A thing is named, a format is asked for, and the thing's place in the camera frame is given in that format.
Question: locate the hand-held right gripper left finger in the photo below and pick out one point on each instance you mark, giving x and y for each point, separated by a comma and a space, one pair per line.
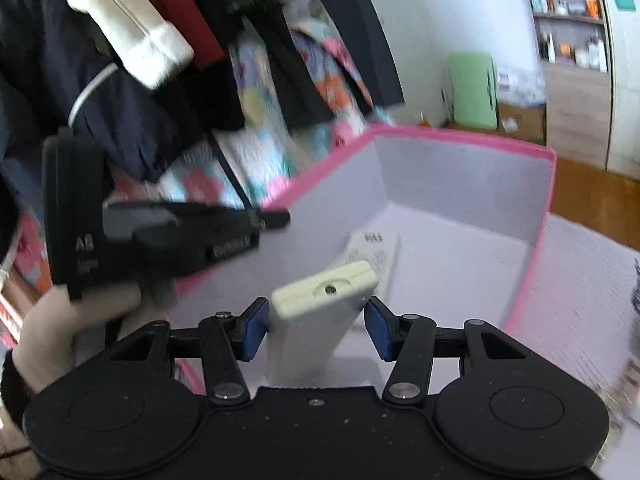
256, 330

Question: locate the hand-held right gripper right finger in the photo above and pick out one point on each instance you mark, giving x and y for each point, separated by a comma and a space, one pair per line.
378, 332

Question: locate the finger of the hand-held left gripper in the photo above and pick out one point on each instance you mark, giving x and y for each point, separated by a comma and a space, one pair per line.
225, 216

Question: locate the cream remote control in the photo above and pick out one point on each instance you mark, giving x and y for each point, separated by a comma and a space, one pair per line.
320, 320

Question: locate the pink storage box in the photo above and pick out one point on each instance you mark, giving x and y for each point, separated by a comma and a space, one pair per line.
450, 185

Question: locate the person's left hand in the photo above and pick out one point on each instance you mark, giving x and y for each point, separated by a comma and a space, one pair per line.
55, 325

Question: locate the black clothes rack pole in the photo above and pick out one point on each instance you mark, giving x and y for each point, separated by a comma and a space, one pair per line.
230, 170

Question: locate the white printed paper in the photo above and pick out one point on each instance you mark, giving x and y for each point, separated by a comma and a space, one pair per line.
375, 255

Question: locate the hanging clothes on rack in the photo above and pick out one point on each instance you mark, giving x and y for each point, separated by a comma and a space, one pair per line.
280, 160

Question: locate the navy jacket with white piping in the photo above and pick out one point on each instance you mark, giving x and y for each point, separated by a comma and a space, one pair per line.
40, 60

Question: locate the black garment with frayed hem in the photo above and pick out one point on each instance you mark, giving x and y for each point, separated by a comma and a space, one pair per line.
270, 50

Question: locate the cream coat with fleece cuff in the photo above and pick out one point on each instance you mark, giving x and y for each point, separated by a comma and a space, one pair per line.
115, 15

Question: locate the red garment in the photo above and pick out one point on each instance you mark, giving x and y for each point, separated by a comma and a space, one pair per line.
175, 0

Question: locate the dark grey coat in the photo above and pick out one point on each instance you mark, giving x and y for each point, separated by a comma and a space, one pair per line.
360, 35

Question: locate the cardboard box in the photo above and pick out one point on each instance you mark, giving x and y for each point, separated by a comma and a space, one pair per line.
522, 122

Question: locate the pile of white packets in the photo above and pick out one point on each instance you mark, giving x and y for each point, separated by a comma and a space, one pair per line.
520, 85

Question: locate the wooden shelf cabinet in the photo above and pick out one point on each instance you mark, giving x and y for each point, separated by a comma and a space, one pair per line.
575, 105

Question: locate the row of cosmetic bottles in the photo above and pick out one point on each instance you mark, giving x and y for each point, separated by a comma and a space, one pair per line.
580, 55
565, 6

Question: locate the light wooden wardrobe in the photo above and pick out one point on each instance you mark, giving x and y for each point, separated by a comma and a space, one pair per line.
622, 85

